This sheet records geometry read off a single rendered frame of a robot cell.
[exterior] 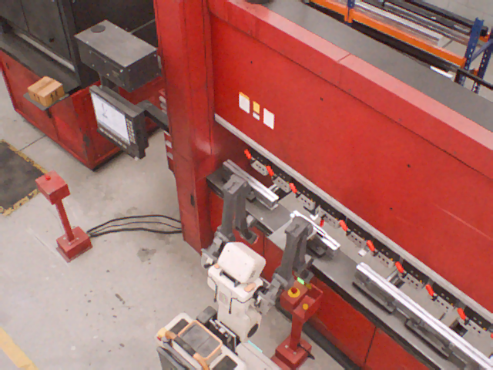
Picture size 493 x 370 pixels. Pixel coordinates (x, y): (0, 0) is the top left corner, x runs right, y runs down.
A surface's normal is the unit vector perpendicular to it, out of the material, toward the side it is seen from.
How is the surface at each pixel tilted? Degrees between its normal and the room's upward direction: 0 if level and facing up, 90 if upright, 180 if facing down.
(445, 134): 90
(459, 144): 90
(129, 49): 0
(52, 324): 0
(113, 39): 0
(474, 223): 90
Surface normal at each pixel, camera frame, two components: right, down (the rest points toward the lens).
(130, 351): 0.00, -0.69
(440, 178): -0.73, 0.49
